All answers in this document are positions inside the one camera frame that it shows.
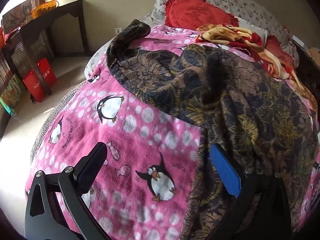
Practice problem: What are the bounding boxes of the dark floral patterned garment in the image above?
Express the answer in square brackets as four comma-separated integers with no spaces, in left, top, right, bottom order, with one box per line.
[106,20,318,239]

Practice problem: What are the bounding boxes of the pink penguin blanket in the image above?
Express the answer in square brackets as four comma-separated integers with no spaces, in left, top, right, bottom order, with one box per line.
[25,25,319,239]

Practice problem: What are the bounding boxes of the red gift bag front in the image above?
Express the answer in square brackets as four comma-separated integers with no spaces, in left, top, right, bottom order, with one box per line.
[23,69,46,102]

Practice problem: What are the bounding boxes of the red gift bag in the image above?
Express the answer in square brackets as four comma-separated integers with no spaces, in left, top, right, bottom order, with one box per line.
[23,69,46,102]
[37,58,57,88]

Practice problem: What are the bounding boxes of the red gift bag rear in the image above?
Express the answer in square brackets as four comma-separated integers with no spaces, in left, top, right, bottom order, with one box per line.
[37,58,57,88]

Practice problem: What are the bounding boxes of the dark carved wooden headboard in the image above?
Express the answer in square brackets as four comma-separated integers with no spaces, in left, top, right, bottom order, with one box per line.
[293,41,320,103]

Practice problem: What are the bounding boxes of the dark wooden side table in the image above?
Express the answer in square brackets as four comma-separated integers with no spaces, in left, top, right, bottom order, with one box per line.
[2,0,94,95]

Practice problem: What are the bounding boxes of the red gold satin blanket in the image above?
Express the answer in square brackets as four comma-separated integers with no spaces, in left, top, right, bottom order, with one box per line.
[196,24,317,111]

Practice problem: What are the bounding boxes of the floral white quilt pillow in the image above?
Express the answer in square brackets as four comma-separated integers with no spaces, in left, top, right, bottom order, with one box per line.
[151,0,299,66]

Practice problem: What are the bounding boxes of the yellow plastic basket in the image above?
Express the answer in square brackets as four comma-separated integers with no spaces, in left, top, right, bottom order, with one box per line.
[31,0,59,19]

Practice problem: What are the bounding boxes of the red heart pillow left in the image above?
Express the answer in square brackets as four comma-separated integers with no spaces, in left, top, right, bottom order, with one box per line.
[165,0,239,30]

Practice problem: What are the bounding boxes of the white wall socket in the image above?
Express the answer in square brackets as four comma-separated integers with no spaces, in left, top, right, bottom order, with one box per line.
[115,27,122,35]

